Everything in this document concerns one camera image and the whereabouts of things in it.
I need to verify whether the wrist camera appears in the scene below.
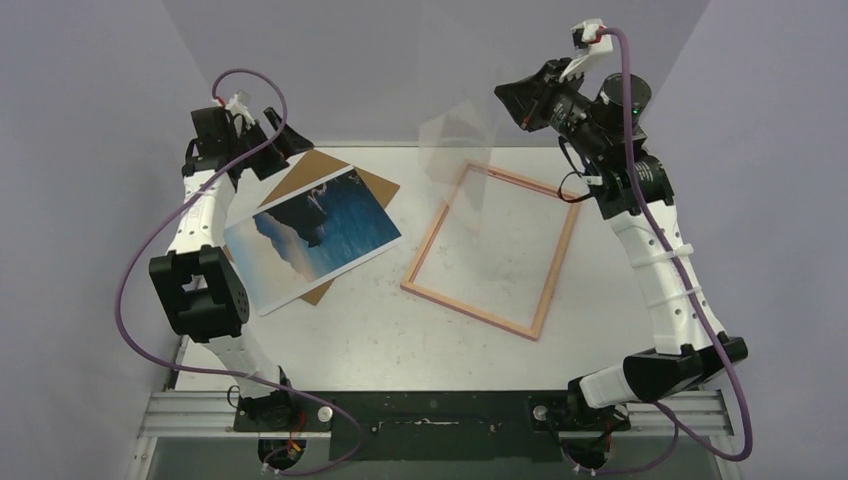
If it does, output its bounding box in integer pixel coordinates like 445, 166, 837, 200
559, 18, 614, 83
212, 90, 257, 129

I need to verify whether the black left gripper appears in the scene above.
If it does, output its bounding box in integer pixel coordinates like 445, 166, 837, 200
228, 108, 313, 180

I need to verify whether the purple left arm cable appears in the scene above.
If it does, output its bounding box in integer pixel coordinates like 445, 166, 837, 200
115, 68, 367, 477

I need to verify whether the aluminium front rail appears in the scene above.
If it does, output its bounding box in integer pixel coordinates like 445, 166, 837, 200
139, 390, 735, 438

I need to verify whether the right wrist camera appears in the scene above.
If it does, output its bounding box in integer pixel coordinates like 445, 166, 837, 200
559, 18, 614, 83

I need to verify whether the pink wooden photo frame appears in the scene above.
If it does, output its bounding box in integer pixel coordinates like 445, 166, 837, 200
400, 161, 581, 341

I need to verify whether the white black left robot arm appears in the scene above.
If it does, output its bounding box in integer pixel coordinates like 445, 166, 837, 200
148, 101, 313, 431

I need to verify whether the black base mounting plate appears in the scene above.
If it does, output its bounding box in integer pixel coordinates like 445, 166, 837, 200
232, 390, 631, 469

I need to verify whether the clear acrylic sheet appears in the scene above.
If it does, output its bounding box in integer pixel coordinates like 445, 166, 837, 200
418, 99, 495, 232

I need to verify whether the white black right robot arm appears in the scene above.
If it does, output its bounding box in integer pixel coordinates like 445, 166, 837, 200
494, 58, 749, 429

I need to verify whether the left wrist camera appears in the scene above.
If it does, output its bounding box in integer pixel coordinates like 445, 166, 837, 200
212, 90, 257, 129

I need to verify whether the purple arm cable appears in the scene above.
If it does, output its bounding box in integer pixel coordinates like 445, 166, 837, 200
115, 68, 367, 477
563, 26, 755, 476

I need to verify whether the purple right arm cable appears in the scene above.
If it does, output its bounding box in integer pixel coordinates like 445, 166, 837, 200
563, 26, 755, 476

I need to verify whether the aluminium table edge rail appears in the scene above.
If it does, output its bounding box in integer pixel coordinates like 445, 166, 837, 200
162, 137, 256, 392

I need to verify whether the blue landscape photo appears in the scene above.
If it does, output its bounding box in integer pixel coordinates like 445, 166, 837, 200
223, 166, 405, 317

